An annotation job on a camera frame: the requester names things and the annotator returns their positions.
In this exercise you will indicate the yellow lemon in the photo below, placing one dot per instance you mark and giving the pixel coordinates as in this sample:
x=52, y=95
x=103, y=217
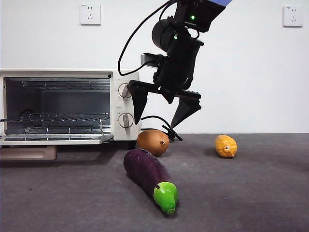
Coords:
x=225, y=146

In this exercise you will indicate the white wall socket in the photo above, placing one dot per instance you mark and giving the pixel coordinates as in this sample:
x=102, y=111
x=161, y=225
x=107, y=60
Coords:
x=90, y=15
x=292, y=16

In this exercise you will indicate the round beige oven knob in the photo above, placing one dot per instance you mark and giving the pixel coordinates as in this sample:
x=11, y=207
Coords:
x=123, y=91
x=125, y=120

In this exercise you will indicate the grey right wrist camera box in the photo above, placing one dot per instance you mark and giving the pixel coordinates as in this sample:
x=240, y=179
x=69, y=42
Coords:
x=143, y=59

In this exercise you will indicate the white toaster oven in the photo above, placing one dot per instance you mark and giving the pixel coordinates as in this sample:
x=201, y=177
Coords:
x=116, y=106

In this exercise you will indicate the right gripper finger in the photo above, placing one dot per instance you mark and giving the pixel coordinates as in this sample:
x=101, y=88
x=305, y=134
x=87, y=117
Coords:
x=138, y=106
x=184, y=112

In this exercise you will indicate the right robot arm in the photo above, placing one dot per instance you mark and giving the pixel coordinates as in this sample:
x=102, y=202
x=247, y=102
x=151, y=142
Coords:
x=178, y=41

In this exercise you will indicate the brown potato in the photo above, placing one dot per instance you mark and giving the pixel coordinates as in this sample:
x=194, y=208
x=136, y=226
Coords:
x=151, y=142

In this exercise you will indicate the purple eggplant with green stem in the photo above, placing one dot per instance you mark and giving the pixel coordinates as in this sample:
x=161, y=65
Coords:
x=144, y=169

